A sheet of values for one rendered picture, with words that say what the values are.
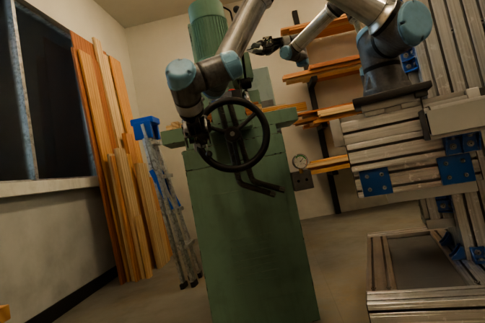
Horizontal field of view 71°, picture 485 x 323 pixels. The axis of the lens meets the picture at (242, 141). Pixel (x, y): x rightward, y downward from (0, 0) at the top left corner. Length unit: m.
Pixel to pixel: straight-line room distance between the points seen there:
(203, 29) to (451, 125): 1.13
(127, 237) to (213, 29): 1.78
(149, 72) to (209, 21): 2.76
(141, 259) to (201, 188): 1.52
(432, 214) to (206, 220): 0.86
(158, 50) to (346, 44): 2.25
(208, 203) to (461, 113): 0.96
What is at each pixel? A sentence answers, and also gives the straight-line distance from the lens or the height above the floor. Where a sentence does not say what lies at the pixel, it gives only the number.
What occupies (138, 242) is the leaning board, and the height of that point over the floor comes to 0.28.
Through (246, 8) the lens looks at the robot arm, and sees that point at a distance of 1.09.
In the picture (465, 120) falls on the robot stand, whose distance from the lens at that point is 1.05.
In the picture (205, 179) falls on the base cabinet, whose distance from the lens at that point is 1.46.
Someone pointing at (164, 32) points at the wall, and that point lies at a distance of 4.49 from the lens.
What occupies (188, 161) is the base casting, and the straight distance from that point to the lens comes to 1.46.
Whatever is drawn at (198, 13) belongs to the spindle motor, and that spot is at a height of 1.44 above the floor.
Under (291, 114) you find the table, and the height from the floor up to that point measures 0.87.
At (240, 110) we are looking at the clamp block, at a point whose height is 0.91.
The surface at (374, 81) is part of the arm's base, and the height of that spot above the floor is 0.86.
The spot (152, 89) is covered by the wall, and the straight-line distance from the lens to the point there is 4.33.
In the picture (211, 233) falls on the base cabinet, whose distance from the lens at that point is 1.47.
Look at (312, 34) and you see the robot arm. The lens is 1.89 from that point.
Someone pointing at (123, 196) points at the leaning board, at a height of 0.65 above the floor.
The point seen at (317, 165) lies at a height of 0.58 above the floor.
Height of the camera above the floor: 0.66
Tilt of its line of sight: 5 degrees up
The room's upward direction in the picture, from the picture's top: 11 degrees counter-clockwise
